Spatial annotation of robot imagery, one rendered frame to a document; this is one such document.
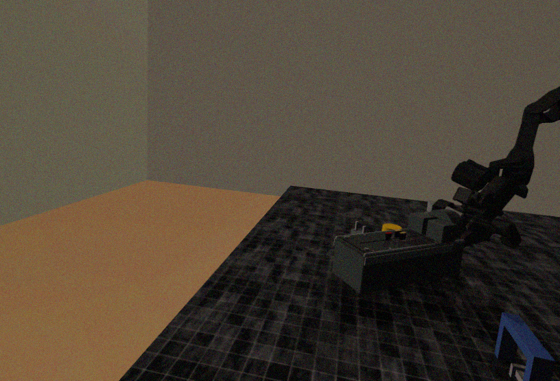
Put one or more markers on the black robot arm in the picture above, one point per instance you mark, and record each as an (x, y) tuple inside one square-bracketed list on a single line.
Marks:
[(517, 166)]

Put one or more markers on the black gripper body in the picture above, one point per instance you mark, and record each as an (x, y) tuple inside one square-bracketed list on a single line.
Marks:
[(508, 231)]

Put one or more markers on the yellow short cylinder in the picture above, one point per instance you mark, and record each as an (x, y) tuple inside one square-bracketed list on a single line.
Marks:
[(388, 226)]

